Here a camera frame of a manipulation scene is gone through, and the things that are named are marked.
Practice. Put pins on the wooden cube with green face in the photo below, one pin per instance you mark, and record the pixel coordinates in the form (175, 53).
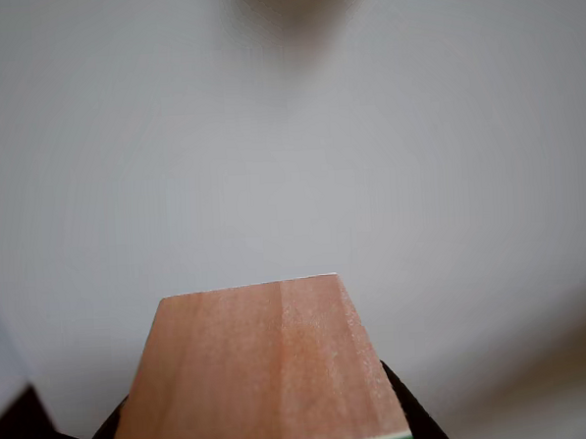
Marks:
(266, 373)

